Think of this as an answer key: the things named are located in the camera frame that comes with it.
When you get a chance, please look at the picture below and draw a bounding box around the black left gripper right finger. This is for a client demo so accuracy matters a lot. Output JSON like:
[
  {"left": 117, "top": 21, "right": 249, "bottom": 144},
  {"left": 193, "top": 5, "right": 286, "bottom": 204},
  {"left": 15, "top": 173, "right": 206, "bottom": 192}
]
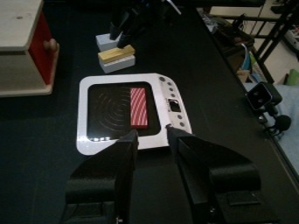
[{"left": 166, "top": 124, "right": 281, "bottom": 224}]

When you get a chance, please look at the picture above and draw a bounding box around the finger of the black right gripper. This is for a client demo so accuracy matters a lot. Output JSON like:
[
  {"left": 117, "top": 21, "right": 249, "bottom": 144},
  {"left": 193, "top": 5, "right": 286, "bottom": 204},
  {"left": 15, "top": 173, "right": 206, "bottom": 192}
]
[
  {"left": 117, "top": 12, "right": 151, "bottom": 50},
  {"left": 107, "top": 8, "right": 133, "bottom": 41}
]

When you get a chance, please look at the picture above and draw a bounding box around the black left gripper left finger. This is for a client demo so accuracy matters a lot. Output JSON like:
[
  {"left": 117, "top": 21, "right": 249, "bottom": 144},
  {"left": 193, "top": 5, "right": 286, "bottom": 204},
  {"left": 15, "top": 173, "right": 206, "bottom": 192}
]
[{"left": 61, "top": 129, "right": 141, "bottom": 224}]

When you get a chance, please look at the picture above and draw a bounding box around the yellow wooden egg block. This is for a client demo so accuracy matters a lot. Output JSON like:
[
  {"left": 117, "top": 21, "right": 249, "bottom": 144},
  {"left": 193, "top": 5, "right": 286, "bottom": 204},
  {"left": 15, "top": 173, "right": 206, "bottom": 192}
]
[{"left": 98, "top": 44, "right": 137, "bottom": 65}]

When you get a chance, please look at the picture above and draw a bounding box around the white rice block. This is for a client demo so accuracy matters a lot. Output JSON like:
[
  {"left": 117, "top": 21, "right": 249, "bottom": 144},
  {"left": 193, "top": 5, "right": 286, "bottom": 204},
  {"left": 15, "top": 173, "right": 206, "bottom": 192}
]
[
  {"left": 98, "top": 53, "right": 137, "bottom": 74},
  {"left": 95, "top": 32, "right": 125, "bottom": 53}
]

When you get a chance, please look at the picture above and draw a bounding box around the red striped bacon block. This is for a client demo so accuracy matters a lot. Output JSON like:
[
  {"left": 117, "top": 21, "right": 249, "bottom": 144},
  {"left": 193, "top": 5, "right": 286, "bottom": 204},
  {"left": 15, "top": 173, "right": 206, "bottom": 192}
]
[{"left": 129, "top": 87, "right": 150, "bottom": 130}]

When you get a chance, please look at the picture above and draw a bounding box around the red drawer with wooden knob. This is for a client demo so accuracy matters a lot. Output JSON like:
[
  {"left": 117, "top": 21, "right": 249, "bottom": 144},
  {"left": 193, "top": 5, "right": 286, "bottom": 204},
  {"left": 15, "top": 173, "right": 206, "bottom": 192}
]
[{"left": 27, "top": 11, "right": 62, "bottom": 86}]

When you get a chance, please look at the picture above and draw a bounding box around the white kitchen scale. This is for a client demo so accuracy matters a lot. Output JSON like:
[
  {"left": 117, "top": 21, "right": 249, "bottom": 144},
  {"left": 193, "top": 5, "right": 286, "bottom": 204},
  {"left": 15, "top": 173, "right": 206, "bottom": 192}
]
[{"left": 77, "top": 73, "right": 193, "bottom": 156}]

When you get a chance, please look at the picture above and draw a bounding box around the wooden toy cabinet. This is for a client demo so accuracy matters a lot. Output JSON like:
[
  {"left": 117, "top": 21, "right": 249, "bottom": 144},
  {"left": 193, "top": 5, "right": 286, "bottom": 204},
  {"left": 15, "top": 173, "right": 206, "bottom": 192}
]
[{"left": 0, "top": 0, "right": 62, "bottom": 98}]

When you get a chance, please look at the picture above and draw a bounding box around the light blue cloth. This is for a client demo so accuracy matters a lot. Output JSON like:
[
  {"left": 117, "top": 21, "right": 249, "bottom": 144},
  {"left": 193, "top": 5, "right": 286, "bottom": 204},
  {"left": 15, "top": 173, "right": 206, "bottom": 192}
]
[{"left": 242, "top": 83, "right": 299, "bottom": 176}]

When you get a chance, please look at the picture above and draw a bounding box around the black webcam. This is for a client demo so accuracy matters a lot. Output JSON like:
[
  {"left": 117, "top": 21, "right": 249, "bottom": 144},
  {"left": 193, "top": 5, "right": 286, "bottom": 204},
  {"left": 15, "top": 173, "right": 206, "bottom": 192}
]
[{"left": 246, "top": 81, "right": 284, "bottom": 113}]

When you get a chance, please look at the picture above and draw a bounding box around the cardboard box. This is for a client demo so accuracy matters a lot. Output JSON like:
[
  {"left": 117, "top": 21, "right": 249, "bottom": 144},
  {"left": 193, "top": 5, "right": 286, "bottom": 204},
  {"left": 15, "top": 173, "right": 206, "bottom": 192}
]
[{"left": 235, "top": 69, "right": 253, "bottom": 84}]

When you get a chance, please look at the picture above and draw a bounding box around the green box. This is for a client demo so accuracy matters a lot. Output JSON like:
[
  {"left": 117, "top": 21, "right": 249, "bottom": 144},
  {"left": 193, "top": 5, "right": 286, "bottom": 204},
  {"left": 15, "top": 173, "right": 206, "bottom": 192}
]
[{"left": 286, "top": 67, "right": 299, "bottom": 87}]

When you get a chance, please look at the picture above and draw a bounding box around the black webcam stand with cable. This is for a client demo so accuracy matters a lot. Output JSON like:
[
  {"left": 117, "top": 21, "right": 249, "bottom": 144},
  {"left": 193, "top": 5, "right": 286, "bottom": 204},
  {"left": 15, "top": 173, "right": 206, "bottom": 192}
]
[{"left": 261, "top": 104, "right": 294, "bottom": 138}]

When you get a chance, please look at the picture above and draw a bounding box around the black metal frame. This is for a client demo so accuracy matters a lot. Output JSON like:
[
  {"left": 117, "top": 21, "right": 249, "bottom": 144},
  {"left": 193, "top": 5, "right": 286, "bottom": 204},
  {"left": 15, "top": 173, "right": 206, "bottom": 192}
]
[{"left": 211, "top": 0, "right": 299, "bottom": 86}]

